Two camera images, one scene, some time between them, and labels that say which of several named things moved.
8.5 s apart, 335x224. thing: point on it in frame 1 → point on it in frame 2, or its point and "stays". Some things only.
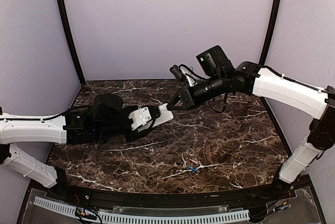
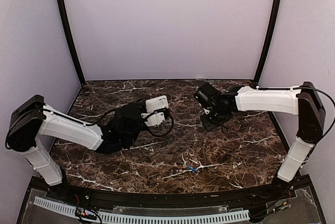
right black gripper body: (186, 90) → (216, 118)
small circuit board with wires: (81, 212) stays
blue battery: (190, 167) stays
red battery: (192, 160) stays
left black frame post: (60, 1) stays
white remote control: (166, 114) → (159, 102)
